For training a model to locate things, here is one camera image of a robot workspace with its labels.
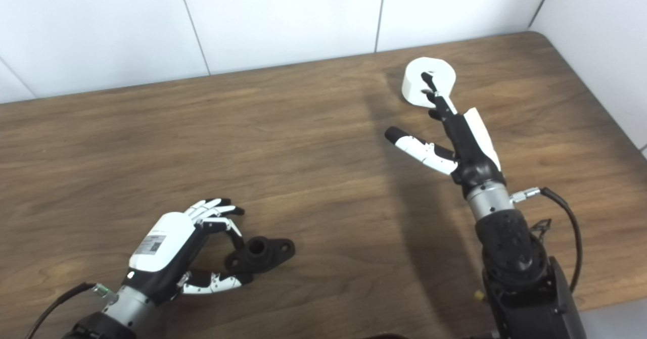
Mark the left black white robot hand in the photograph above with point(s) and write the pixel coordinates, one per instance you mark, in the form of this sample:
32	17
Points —
162	243

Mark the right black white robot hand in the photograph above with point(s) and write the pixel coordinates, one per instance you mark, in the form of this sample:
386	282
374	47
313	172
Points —
472	152

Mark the round white piece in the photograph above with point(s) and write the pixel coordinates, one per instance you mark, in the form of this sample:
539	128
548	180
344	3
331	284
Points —
414	84

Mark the black flanged holder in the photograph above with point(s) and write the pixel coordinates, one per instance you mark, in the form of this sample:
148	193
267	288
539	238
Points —
268	255

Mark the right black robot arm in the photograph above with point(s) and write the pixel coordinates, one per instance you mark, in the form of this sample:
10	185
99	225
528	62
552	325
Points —
515	263

